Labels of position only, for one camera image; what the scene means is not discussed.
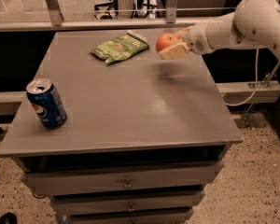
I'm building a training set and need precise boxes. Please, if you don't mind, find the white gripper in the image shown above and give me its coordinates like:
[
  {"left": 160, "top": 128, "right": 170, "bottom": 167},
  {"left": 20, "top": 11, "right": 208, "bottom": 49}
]
[{"left": 159, "top": 23, "right": 214, "bottom": 60}]

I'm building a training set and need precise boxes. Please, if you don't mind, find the red orange apple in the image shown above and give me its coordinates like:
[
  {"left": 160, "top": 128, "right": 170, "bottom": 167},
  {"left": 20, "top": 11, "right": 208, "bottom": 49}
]
[{"left": 156, "top": 33, "right": 178, "bottom": 52}]

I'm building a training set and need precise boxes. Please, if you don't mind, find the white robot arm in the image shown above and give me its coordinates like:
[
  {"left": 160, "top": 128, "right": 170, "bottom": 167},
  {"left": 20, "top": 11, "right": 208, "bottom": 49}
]
[{"left": 156, "top": 0, "right": 280, "bottom": 62}]

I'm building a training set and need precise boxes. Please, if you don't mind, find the green jalapeno chip bag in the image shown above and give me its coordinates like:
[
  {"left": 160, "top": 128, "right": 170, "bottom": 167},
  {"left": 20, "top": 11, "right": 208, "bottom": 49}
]
[{"left": 91, "top": 30, "right": 149, "bottom": 65}]

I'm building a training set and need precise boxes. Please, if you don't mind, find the black office chair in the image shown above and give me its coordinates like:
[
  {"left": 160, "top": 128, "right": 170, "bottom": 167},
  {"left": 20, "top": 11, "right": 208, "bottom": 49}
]
[{"left": 93, "top": 0, "right": 119, "bottom": 20}]

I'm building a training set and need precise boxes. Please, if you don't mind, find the grey drawer cabinet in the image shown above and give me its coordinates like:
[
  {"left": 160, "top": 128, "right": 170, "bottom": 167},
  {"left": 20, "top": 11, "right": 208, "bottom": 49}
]
[{"left": 0, "top": 31, "right": 241, "bottom": 224}]

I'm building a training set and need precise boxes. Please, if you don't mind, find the blue pepsi can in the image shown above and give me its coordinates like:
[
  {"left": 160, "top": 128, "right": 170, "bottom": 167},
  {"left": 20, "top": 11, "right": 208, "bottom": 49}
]
[{"left": 26, "top": 78, "right": 67, "bottom": 129}]

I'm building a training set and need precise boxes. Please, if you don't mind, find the black shoe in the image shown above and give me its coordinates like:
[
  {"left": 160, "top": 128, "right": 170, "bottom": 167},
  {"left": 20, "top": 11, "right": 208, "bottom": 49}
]
[{"left": 0, "top": 213, "right": 18, "bottom": 224}]

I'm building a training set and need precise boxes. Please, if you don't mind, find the white cable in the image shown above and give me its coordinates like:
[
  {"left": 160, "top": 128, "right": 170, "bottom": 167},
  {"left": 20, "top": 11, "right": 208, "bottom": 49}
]
[{"left": 224, "top": 49, "right": 259, "bottom": 107}]

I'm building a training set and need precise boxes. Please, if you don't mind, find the metal railing frame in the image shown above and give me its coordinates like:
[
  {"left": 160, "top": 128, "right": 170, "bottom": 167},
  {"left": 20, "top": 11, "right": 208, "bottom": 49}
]
[{"left": 0, "top": 0, "right": 280, "bottom": 33}]

